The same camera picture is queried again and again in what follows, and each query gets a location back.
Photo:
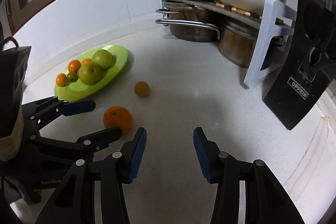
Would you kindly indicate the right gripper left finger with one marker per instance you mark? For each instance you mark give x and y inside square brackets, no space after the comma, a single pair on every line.
[73,200]

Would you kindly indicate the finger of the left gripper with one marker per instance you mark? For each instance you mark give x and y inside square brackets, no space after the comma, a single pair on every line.
[38,114]
[85,144]

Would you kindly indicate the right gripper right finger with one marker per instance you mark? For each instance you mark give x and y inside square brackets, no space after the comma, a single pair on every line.
[266,201]

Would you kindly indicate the small orange mandarin top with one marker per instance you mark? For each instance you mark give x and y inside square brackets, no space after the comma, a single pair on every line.
[61,80]

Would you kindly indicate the small green citrus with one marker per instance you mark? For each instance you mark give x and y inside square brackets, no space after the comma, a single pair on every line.
[72,77]

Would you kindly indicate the green apple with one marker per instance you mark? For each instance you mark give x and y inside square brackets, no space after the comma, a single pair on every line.
[104,59]

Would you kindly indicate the small brown fruit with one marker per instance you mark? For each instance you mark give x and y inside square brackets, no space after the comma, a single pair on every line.
[142,89]

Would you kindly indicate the green plate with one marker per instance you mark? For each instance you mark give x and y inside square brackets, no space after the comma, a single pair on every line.
[77,91]

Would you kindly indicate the black knife block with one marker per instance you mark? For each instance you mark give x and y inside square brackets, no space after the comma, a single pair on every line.
[309,67]

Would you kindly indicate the steel pot under rack right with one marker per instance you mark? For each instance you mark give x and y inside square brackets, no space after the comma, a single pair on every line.
[238,42]

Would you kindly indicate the steel pot under rack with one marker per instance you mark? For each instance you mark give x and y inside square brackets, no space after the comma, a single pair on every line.
[191,23]
[238,42]

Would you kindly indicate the steel pot under rack left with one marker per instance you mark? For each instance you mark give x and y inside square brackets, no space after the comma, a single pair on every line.
[191,23]

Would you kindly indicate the white grey pot rack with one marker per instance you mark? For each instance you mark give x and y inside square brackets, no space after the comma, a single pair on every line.
[277,21]

